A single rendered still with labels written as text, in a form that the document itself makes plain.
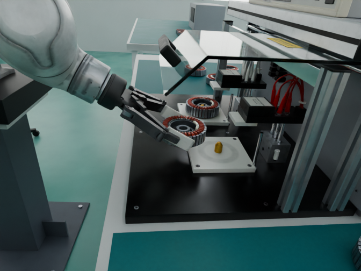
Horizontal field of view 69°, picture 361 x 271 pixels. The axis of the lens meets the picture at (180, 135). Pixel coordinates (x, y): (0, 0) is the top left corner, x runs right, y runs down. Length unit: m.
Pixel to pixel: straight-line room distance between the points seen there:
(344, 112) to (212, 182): 0.33
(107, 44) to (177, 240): 5.07
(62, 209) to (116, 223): 1.15
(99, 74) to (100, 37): 4.87
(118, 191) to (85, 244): 0.91
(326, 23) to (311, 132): 0.17
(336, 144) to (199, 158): 0.31
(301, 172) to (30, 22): 0.46
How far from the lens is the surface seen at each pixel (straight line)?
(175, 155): 0.67
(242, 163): 0.65
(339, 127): 0.69
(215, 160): 0.64
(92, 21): 5.41
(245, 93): 0.90
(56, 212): 1.66
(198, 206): 0.53
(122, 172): 0.65
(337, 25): 0.48
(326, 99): 0.46
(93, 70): 0.55
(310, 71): 0.51
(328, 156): 0.72
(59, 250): 1.48
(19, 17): 0.37
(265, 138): 0.70
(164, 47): 0.43
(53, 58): 0.40
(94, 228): 1.55
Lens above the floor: 1.14
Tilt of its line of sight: 29 degrees down
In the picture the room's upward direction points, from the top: 4 degrees clockwise
